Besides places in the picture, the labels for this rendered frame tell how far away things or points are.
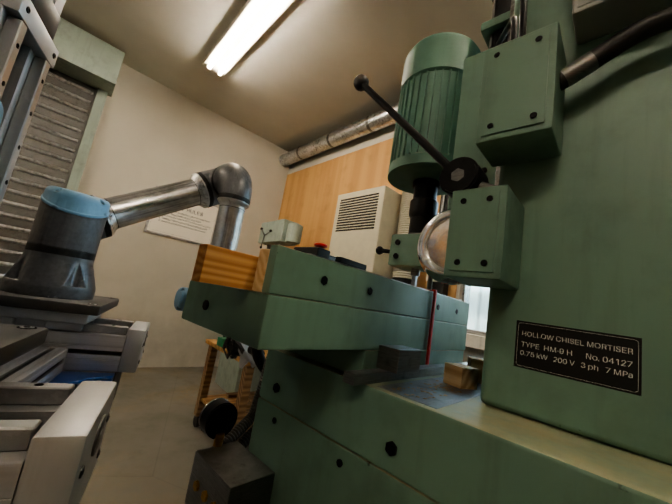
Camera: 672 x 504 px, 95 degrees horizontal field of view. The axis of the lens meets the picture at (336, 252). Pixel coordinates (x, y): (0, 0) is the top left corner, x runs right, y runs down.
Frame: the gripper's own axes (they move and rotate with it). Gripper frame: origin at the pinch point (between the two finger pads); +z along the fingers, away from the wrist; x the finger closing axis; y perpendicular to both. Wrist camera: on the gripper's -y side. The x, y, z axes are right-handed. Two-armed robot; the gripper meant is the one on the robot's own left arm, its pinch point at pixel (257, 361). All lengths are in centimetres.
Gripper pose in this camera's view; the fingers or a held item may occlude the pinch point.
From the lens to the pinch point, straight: 92.1
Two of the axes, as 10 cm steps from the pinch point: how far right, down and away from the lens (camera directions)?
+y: -4.6, 8.6, 2.2
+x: -7.1, -2.1, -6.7
